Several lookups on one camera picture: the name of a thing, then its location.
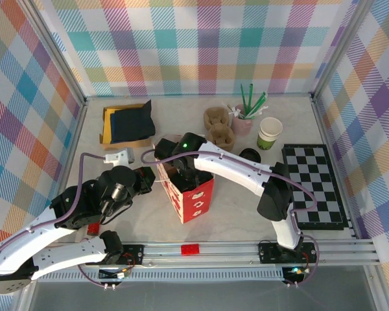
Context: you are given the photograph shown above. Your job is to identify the pink straw holder cup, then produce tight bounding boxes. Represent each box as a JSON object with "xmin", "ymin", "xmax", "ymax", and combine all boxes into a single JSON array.
[{"xmin": 231, "ymin": 109, "xmax": 255, "ymax": 137}]

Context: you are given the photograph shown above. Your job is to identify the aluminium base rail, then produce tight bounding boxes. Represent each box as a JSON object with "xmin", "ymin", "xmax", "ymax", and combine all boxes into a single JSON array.
[{"xmin": 22, "ymin": 238, "xmax": 382, "ymax": 270}]

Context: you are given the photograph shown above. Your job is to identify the pulp cup carriers stack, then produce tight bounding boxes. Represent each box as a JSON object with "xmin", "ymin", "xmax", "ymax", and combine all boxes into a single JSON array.
[{"xmin": 203, "ymin": 108, "xmax": 237, "ymax": 151}]

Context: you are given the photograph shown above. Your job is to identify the small controller board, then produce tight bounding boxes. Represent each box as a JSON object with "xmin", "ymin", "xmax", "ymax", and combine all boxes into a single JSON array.
[
  {"xmin": 282, "ymin": 266, "xmax": 309, "ymax": 277},
  {"xmin": 98, "ymin": 267, "xmax": 131, "ymax": 281}
]

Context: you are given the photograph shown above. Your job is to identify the white wrapped straw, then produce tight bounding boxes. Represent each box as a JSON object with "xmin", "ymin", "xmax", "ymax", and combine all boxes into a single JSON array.
[{"xmin": 246, "ymin": 104, "xmax": 269, "ymax": 120}]

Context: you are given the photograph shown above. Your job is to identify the black grey chessboard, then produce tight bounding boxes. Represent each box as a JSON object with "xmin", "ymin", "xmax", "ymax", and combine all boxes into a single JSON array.
[{"xmin": 281, "ymin": 144, "xmax": 349, "ymax": 231}]

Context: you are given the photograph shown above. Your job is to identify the white slotted cable duct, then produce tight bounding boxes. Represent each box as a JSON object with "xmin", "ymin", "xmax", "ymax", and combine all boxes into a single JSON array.
[{"xmin": 35, "ymin": 268, "xmax": 288, "ymax": 283}]

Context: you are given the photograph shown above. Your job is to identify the white paper stirrers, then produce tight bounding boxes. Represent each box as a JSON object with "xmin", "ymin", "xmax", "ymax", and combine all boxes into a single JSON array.
[{"xmin": 225, "ymin": 102, "xmax": 244, "ymax": 118}]

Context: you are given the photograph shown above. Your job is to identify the aluminium frame post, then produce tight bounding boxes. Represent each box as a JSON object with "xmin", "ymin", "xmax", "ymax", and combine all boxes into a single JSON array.
[
  {"xmin": 311, "ymin": 0, "xmax": 375, "ymax": 101},
  {"xmin": 19, "ymin": 0, "xmax": 87, "ymax": 106}
]

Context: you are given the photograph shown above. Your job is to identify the white red paper bag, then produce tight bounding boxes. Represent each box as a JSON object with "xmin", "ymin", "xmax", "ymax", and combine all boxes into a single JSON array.
[{"xmin": 152, "ymin": 133, "xmax": 215, "ymax": 225}]

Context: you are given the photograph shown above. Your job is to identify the black napkin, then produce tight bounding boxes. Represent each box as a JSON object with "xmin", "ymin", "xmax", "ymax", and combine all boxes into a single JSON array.
[{"xmin": 111, "ymin": 99, "xmax": 157, "ymax": 144}]

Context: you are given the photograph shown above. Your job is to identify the blue napkin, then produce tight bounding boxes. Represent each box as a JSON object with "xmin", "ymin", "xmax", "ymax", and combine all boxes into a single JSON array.
[{"xmin": 109, "ymin": 109, "xmax": 117, "ymax": 144}]

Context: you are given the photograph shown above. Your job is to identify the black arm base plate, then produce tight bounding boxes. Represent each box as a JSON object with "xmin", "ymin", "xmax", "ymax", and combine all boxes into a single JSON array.
[
  {"xmin": 116, "ymin": 244, "xmax": 146, "ymax": 267},
  {"xmin": 257, "ymin": 242, "xmax": 319, "ymax": 265}
]

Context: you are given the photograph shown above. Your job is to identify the aluminium frame side rail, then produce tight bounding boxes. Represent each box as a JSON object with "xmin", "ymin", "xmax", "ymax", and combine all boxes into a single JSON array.
[
  {"xmin": 311, "ymin": 95, "xmax": 360, "ymax": 240},
  {"xmin": 27, "ymin": 98, "xmax": 88, "ymax": 244}
]

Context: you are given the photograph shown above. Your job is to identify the yellow napkin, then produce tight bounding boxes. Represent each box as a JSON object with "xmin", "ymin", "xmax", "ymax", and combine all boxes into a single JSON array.
[{"xmin": 102, "ymin": 107, "xmax": 115, "ymax": 145}]

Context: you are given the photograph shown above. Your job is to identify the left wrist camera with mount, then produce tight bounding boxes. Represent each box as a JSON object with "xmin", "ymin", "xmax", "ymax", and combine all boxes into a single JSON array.
[{"xmin": 104, "ymin": 148, "xmax": 136, "ymax": 165}]

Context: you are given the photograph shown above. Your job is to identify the red toy brick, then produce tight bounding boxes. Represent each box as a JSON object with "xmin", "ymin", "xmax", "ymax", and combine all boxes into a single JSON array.
[{"xmin": 180, "ymin": 243, "xmax": 201, "ymax": 257}]

